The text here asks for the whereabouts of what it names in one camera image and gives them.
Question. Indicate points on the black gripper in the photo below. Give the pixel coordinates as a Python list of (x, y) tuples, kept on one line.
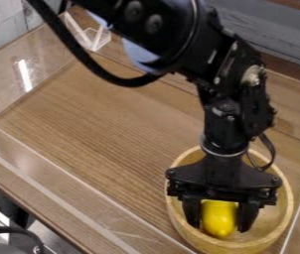
[(225, 176)]

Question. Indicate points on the yellow lemon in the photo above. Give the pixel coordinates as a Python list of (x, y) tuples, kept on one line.
[(218, 217)]

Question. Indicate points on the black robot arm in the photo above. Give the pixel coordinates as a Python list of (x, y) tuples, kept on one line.
[(176, 36)]

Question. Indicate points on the brown wooden bowl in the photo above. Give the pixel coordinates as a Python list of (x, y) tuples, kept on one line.
[(267, 226)]

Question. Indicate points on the black metal bracket with screw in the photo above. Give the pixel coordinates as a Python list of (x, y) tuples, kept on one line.
[(33, 245)]

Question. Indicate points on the clear acrylic corner bracket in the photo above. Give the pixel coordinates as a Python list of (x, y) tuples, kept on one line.
[(92, 38)]

